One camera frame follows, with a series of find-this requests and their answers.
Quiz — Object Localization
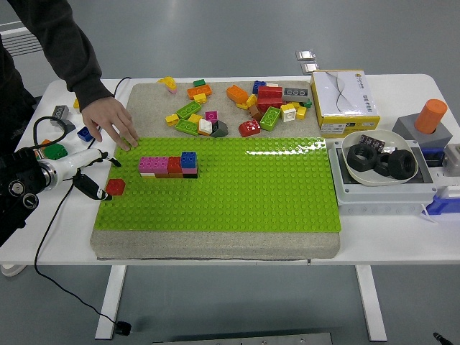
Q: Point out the grey three-hole brick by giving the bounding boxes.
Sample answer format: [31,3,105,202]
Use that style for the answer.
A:
[282,86,311,104]
[50,104,70,126]

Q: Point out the white panel heater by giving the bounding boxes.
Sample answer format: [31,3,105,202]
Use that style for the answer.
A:
[0,20,75,100]

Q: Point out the large black hex nut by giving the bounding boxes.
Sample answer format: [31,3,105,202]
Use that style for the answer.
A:
[387,149,418,180]
[346,144,379,173]

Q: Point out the person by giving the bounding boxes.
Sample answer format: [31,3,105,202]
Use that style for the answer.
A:
[0,39,37,155]

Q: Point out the long orange brick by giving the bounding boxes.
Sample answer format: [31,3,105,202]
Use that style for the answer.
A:
[186,85,213,101]

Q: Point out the purple circuit board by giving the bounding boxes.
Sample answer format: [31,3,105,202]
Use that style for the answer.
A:
[358,134,386,152]

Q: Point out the red curved brick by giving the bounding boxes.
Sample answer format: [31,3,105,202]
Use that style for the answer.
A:
[238,119,262,139]

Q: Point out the large red brick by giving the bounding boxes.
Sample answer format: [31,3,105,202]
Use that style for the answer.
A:
[257,85,284,112]

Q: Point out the grey metal plate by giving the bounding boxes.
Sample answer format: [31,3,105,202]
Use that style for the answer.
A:
[152,332,334,345]

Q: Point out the grey-brown foam mat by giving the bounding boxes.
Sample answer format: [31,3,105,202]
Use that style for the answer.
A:
[88,80,342,260]

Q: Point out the person's left hand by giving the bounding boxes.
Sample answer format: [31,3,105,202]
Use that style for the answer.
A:
[80,96,141,152]

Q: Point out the yellow pink slope brick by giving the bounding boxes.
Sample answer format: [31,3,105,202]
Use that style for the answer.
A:
[157,76,178,95]

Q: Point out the black robot hand cable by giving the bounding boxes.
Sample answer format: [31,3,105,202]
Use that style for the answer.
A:
[32,115,69,152]

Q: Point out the orange cylinder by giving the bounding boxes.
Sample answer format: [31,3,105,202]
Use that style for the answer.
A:
[414,98,449,136]

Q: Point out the white table leg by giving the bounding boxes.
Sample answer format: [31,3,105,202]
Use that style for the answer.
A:
[93,264,127,341]
[354,264,388,341]

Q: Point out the red square brick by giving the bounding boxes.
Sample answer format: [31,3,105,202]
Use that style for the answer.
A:
[106,178,127,197]
[167,155,183,175]

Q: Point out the white bowl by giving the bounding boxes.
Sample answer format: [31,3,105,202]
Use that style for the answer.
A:
[340,129,420,187]

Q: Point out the white yellow cardboard box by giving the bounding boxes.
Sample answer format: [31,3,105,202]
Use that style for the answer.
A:
[309,69,381,137]

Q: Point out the small black hex nut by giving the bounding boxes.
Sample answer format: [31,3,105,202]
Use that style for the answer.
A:
[373,152,393,177]

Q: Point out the long pink brick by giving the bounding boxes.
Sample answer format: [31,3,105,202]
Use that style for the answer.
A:
[139,156,170,175]

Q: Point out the green studded baseplate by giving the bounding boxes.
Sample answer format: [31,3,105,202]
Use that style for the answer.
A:
[92,136,342,233]

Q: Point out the grey junction box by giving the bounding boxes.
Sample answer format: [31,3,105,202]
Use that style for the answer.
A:
[327,138,438,216]

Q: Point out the grey metal connector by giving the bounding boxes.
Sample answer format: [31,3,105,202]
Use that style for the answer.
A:
[441,143,460,168]

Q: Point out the black power cord with plug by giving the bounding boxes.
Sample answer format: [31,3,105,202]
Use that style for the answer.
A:
[33,75,133,336]

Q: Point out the white brick with yellow top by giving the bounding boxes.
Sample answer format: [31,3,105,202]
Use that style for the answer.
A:
[280,103,297,124]

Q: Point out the black grey slope brick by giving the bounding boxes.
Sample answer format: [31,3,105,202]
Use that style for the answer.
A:
[210,120,229,139]

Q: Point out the grey block with hole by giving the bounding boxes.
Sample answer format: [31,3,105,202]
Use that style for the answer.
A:
[391,114,454,149]

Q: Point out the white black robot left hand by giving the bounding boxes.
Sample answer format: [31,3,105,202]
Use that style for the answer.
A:
[52,147,122,201]

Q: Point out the blue white plastic block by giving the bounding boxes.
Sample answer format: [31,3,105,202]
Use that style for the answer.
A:
[422,185,460,216]

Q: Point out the long lime green brick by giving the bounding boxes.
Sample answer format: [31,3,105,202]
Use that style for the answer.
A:
[259,106,282,132]
[174,119,201,137]
[175,100,203,120]

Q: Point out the white zip tie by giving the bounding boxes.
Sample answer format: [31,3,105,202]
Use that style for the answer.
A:
[418,204,439,224]

